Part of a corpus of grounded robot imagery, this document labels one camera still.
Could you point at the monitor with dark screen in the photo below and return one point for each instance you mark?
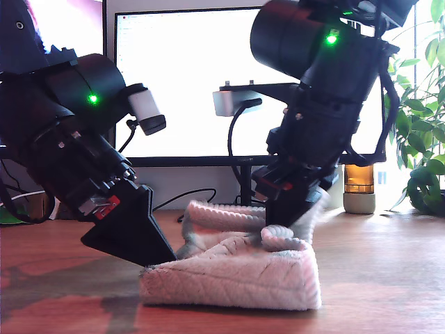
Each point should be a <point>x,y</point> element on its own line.
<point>80,24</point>

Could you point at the green packet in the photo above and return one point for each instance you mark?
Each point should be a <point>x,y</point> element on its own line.
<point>8,215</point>

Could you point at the fluffy pink white tea towel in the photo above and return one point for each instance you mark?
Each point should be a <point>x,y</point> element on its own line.
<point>236,278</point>

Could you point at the green leafy potted plant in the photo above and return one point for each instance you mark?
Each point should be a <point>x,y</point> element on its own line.
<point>417,128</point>

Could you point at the brown cardboard box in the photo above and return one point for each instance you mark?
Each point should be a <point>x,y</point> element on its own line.
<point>38,207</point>

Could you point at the amber glass bottle grey base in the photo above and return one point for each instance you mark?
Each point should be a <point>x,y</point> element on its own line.
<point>358,181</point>

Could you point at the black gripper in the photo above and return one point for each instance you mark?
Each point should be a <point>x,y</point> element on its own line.
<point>87,167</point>
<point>313,139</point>

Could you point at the large monitor with white screen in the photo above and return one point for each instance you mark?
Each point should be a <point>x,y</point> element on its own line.
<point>191,87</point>

